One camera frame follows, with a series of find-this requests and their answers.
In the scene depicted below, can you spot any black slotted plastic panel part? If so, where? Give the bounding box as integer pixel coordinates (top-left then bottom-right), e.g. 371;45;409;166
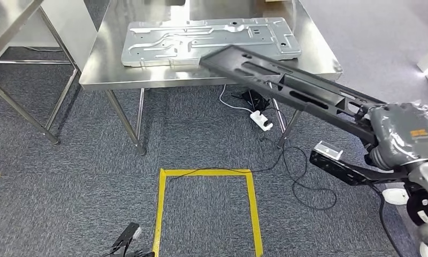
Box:
198;44;387;146

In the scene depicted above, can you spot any white power cable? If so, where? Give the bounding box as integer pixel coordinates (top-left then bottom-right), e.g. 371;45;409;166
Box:
219;84;254;114

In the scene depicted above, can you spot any stainless steel workbench table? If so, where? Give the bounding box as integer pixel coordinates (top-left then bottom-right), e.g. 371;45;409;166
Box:
78;0;343;156

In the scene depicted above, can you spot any white cabinet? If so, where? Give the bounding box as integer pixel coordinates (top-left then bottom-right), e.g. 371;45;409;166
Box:
8;0;98;72

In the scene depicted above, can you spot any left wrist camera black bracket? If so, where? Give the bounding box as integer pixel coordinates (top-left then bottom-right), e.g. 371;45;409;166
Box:
109;222;142;257

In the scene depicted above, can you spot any white power strip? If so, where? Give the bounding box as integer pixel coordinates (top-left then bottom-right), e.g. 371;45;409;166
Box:
250;110;274;132

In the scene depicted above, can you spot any wrist camera black bracket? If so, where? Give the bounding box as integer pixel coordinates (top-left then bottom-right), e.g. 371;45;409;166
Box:
309;140;410;187
109;222;142;257

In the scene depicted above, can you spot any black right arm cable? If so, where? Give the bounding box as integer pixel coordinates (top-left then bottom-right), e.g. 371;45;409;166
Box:
371;186;406;257

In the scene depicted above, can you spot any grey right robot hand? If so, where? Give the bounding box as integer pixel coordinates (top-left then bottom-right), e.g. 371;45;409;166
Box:
355;102;428;171

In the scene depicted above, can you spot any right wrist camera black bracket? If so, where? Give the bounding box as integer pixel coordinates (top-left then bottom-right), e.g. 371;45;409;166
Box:
309;140;410;187

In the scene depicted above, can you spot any stamped sheet metal panel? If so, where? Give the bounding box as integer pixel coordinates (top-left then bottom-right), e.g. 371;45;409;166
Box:
120;17;302;68

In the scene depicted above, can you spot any stainless steel side table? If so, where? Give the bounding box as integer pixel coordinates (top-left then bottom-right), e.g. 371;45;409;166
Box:
0;0;82;146

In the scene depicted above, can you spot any white round floor object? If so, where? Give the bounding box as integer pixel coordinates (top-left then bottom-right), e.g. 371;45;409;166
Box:
382;188;410;206

